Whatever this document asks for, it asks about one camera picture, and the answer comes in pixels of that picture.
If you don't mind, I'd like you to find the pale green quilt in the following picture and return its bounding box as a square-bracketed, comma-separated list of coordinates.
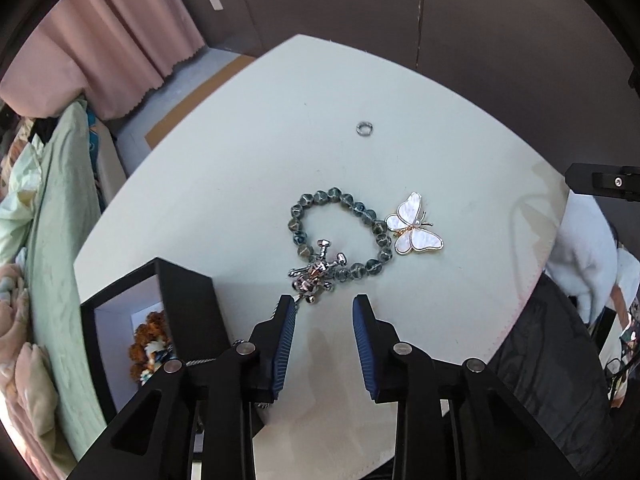
[0, 140, 47, 267]

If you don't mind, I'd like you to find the cardboard sheet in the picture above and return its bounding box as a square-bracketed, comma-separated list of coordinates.
[144, 54, 257, 151]

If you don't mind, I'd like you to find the wide pink curtain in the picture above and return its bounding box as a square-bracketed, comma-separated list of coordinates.
[0, 0, 207, 122]

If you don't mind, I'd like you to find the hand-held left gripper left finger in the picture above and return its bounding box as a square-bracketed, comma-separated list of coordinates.
[67, 294, 297, 480]

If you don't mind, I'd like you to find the blue printed mattress cover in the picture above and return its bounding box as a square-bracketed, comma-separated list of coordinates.
[84, 109, 129, 211]

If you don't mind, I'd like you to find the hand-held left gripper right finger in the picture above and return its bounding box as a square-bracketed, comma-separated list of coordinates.
[352, 294, 581, 480]

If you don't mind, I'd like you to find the white bedside table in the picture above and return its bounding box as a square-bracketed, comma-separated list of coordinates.
[72, 34, 572, 480]

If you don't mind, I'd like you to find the blue-grey bead bracelet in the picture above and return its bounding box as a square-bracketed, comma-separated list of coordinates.
[287, 186, 394, 281]

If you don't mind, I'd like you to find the brown bead bracelet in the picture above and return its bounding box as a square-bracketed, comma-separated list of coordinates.
[129, 311, 174, 387]

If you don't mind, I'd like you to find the bed with green sheet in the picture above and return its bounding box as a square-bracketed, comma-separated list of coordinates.
[24, 100, 117, 462]

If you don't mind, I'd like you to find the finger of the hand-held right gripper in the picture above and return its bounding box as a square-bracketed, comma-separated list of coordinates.
[565, 162, 640, 202]

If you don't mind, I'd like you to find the white garment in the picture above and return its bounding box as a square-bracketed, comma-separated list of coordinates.
[544, 189, 640, 327]

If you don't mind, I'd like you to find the white butterfly brooch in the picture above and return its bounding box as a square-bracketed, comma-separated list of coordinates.
[384, 191, 445, 257]

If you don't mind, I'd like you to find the black garment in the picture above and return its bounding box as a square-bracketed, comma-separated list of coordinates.
[29, 117, 62, 142]

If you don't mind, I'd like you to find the black jewelry box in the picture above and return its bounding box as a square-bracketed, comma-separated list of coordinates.
[80, 257, 273, 438]

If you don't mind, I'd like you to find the peach printed blanket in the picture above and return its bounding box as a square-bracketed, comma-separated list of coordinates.
[0, 260, 77, 480]

